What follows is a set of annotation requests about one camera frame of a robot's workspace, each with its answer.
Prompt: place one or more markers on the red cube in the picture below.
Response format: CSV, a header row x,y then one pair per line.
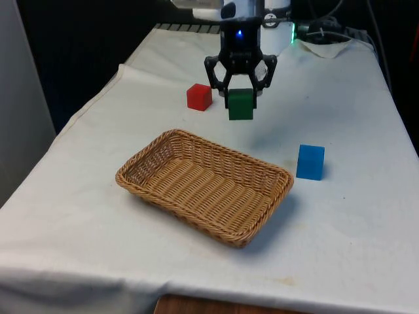
x,y
198,98

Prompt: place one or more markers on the blue cube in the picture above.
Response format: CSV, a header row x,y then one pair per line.
x,y
309,163

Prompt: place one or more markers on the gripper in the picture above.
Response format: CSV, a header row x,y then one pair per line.
x,y
240,45

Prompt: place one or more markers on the green block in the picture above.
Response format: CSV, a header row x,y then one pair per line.
x,y
241,104

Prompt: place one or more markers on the wicker basket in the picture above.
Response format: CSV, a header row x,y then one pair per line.
x,y
203,186

